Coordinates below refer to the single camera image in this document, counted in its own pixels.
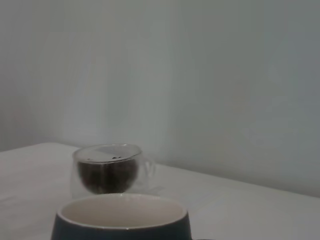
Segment clear double-wall glass cup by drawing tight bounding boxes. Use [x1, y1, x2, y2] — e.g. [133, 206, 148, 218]
[71, 143, 157, 196]

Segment dark green ceramic mug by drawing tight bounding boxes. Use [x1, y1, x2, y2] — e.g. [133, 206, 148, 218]
[51, 193, 208, 240]

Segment roasted coffee beans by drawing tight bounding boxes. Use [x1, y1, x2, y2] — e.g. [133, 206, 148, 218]
[77, 156, 140, 195]

